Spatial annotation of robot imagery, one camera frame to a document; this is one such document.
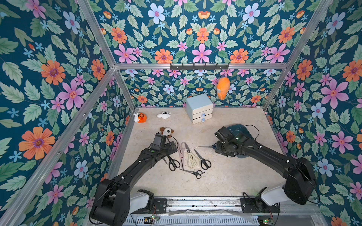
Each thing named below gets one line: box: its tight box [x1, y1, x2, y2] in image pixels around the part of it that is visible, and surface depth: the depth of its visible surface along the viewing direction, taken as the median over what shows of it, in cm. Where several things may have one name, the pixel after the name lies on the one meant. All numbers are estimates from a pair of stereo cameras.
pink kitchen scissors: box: [177, 141, 186, 171], surface depth 95 cm
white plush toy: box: [156, 111, 172, 120], surface depth 113 cm
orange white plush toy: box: [132, 112, 148, 124], surface depth 109 cm
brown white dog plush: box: [159, 127, 175, 136], surface depth 103 cm
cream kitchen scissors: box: [184, 142, 201, 169], surface depth 92 cm
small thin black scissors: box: [178, 168, 206, 180], surface depth 86 cm
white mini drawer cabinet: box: [186, 93, 214, 124], surface depth 105 cm
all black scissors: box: [167, 154, 181, 172], surface depth 90 cm
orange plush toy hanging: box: [216, 77, 231, 101], surface depth 100 cm
